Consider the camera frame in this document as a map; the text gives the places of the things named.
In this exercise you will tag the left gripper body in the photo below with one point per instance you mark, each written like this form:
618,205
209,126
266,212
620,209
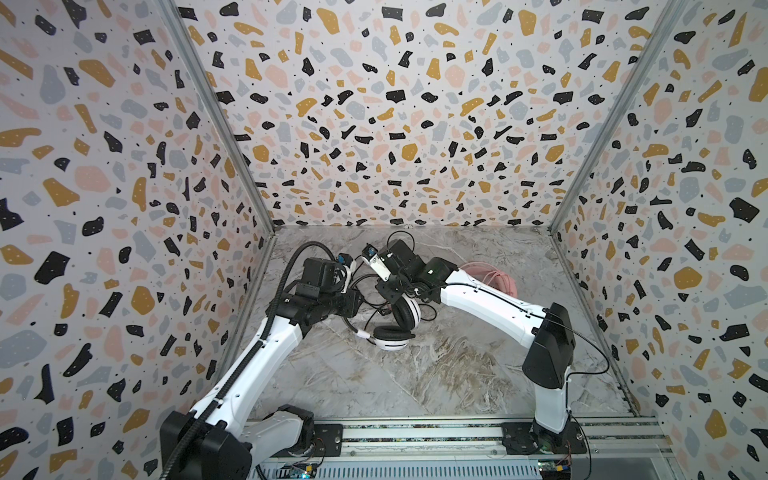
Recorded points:
345,302

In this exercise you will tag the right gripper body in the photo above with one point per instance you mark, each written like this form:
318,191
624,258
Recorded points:
395,285

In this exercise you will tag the pink headphones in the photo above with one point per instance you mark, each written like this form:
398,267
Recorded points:
492,277

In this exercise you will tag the right aluminium corner post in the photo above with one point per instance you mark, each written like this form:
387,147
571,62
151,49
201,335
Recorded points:
668,18

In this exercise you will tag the aluminium corner post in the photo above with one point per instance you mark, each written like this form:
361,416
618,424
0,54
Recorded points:
668,18
178,33

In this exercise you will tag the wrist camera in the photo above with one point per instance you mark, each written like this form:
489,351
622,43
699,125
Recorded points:
346,264
370,255

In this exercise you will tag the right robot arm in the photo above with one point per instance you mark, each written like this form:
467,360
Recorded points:
545,332

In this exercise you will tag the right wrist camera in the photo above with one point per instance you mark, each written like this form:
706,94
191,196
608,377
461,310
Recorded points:
370,255

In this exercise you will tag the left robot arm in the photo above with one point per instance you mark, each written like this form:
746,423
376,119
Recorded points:
212,440

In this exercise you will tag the left aluminium corner post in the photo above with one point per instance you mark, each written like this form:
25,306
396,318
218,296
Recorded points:
178,33

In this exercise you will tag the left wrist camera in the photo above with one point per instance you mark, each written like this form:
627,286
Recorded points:
346,264

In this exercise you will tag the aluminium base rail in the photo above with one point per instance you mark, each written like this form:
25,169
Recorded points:
490,447

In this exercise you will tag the white black headphones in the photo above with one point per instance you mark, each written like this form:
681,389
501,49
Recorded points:
393,324

